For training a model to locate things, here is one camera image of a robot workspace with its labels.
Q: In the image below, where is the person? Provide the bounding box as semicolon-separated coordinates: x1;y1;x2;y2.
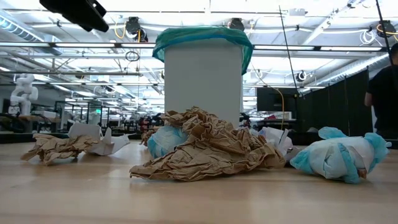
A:
364;42;398;141

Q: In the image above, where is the white plastic trash bin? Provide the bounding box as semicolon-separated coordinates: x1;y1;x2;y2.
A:
164;40;244;128

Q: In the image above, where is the teal plastic trash bag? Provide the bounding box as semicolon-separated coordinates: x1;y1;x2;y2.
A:
152;26;254;75

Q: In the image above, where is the white paper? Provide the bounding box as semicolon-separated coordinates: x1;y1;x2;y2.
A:
257;126;301;162
67;123;131;156

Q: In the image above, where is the long thin black cable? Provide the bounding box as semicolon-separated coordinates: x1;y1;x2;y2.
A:
278;5;300;94
375;0;398;91

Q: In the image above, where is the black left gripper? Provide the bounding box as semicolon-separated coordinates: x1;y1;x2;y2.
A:
39;0;109;33

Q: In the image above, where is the black monitor screen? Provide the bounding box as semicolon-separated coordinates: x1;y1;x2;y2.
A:
256;87;299;113

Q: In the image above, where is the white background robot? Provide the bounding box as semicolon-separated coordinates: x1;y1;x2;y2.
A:
7;73;40;116

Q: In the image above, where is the black partition wall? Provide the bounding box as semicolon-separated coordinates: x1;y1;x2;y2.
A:
297;68;374;138

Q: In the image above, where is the large brown paper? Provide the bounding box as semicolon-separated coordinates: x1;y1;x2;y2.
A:
129;106;287;182

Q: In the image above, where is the blue white wad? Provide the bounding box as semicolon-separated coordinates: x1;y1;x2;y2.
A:
146;125;189;159
289;126;392;184

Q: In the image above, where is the yellow cable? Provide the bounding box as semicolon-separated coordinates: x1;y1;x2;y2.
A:
269;86;285;131

